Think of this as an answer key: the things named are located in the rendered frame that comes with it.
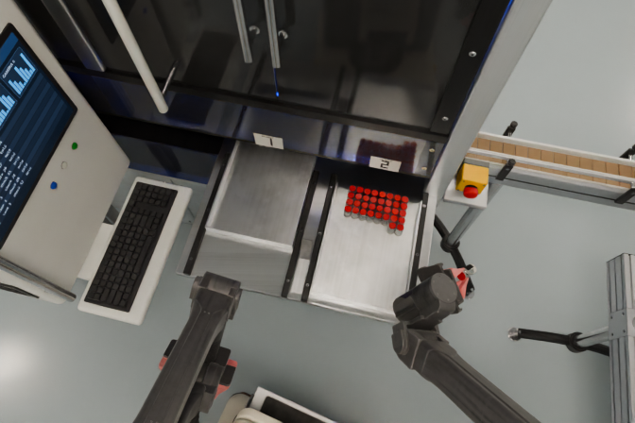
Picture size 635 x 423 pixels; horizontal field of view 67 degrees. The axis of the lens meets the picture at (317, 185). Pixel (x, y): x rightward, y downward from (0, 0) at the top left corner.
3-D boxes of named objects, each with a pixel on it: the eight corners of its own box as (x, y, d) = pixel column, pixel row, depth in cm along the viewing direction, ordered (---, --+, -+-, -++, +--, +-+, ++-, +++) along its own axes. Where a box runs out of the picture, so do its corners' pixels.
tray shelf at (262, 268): (227, 135, 159) (226, 132, 157) (438, 177, 152) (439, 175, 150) (176, 274, 138) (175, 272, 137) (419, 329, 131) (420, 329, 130)
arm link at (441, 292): (393, 356, 86) (432, 360, 89) (433, 337, 78) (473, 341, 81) (384, 293, 93) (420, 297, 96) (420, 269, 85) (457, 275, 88)
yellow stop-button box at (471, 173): (457, 169, 142) (464, 157, 136) (482, 174, 141) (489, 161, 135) (454, 191, 139) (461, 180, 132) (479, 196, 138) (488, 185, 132)
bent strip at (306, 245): (302, 245, 140) (301, 238, 135) (312, 246, 140) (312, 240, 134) (290, 292, 134) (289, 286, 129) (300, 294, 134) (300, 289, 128)
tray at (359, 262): (335, 187, 148) (336, 181, 145) (420, 205, 146) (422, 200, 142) (310, 294, 134) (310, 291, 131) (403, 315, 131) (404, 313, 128)
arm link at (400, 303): (384, 305, 93) (401, 332, 91) (404, 292, 88) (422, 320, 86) (406, 292, 97) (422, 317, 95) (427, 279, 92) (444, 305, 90)
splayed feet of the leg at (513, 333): (507, 324, 216) (519, 318, 203) (623, 349, 211) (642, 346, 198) (506, 342, 213) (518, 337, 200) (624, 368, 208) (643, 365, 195)
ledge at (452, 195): (447, 162, 154) (449, 160, 152) (488, 170, 153) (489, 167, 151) (442, 201, 148) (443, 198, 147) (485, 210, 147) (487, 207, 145)
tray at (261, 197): (240, 135, 156) (239, 129, 153) (318, 150, 154) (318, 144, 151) (207, 230, 142) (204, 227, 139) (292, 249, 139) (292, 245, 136)
